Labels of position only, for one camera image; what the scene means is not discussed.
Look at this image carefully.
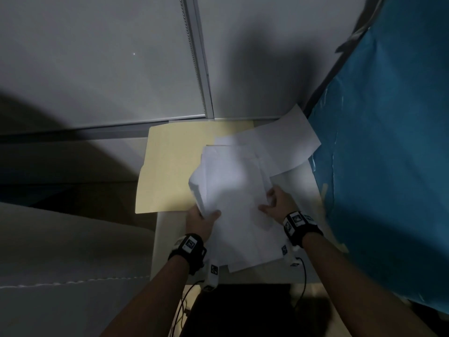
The person's right forearm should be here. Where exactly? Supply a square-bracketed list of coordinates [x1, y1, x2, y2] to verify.
[302, 233, 439, 337]

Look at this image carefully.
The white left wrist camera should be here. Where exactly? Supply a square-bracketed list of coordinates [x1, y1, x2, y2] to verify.
[203, 260, 221, 292]

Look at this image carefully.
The person's right hand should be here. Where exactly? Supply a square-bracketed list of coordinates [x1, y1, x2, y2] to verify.
[258, 185, 299, 225]

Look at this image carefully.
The person's left hand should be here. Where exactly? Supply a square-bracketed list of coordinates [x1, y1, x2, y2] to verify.
[185, 205, 222, 243]

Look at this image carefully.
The person's left forearm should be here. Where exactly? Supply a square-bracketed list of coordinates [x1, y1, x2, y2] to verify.
[100, 255, 191, 337]

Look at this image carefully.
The black left wrist strap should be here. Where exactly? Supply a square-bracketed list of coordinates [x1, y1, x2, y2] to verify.
[168, 233, 207, 276]

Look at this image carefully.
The white cushioned mattress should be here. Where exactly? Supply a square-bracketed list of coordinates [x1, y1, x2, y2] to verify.
[0, 201, 156, 337]

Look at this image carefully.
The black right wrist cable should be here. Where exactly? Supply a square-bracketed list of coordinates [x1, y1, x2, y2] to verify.
[293, 256, 308, 307]

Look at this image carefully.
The grey metal partition post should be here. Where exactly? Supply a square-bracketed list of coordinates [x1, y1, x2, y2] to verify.
[179, 0, 215, 120]

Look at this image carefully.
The person's dark clothing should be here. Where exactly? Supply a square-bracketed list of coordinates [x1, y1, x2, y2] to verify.
[181, 283, 332, 337]

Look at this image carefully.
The manila file folder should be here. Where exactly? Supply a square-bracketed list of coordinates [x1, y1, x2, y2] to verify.
[135, 120, 255, 215]

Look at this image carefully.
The black right wrist strap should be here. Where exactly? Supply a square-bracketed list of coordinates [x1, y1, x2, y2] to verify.
[282, 211, 324, 248]

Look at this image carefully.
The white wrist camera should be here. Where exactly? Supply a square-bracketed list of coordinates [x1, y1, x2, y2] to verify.
[281, 243, 300, 268]
[203, 260, 221, 292]

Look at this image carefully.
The large white paper sheet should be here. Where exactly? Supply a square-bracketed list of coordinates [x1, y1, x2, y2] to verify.
[214, 104, 322, 176]

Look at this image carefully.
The grey metal partition rail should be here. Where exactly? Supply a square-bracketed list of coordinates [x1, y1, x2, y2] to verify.
[0, 114, 207, 144]

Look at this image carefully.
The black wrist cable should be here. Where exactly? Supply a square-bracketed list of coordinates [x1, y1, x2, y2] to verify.
[170, 280, 205, 337]
[293, 256, 308, 307]

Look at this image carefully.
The black wrist strap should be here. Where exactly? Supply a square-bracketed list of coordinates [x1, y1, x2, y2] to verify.
[282, 211, 324, 248]
[168, 233, 207, 276]

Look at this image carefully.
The blue plastic sheet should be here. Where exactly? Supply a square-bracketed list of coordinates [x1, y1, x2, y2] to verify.
[308, 0, 449, 314]

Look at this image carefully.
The stack of white papers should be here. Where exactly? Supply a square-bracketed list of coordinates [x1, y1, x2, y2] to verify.
[188, 145, 292, 274]

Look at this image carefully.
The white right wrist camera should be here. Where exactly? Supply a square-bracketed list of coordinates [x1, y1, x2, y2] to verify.
[281, 243, 300, 268]

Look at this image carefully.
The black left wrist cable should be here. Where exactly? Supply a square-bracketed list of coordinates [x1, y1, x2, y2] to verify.
[170, 280, 205, 337]

